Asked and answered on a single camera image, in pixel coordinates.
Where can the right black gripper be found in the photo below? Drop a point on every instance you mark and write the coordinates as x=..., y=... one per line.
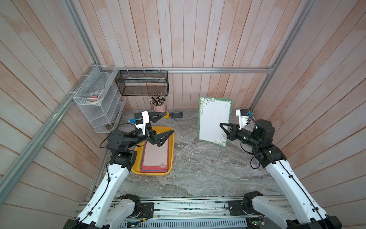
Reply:
x=235, y=131

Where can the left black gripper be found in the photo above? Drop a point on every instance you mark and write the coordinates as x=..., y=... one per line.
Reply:
x=154, y=139

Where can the green bordered stationery paper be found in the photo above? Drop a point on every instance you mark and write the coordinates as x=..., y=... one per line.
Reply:
x=212, y=112

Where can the red bordered stationery paper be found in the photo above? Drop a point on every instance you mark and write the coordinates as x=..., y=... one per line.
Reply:
x=155, y=154

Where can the yellow plastic storage tray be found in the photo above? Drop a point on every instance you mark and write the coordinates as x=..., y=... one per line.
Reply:
x=152, y=160

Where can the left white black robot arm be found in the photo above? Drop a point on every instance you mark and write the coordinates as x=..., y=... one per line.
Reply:
x=97, y=213

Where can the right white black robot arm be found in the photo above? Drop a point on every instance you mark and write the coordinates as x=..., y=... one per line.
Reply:
x=308, y=214

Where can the yellow tape measure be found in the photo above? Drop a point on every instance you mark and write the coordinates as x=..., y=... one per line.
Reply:
x=167, y=115

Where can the pink pencil cup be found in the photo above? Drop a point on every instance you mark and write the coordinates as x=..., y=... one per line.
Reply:
x=160, y=108

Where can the pencils bundle in cup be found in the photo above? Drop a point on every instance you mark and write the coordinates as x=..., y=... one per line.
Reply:
x=158, y=99

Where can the tape roll on shelf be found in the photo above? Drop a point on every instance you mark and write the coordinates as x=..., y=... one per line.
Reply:
x=94, y=98

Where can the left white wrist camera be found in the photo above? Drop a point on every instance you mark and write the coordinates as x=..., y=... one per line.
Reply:
x=140, y=120

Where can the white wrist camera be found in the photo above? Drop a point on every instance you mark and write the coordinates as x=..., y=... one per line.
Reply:
x=245, y=116
x=140, y=120

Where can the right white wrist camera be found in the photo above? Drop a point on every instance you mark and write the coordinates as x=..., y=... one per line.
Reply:
x=245, y=116

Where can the black mesh wall basket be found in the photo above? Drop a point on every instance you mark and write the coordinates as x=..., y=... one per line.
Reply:
x=142, y=82

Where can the white wire shelf rack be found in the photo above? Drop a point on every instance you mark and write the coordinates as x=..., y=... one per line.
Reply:
x=105, y=116

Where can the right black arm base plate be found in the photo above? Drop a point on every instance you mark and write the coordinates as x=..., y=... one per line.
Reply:
x=241, y=208

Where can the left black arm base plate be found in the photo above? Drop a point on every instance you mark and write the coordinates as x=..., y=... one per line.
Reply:
x=146, y=211

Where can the aluminium front rail frame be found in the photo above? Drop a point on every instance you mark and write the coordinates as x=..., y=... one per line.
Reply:
x=185, y=208

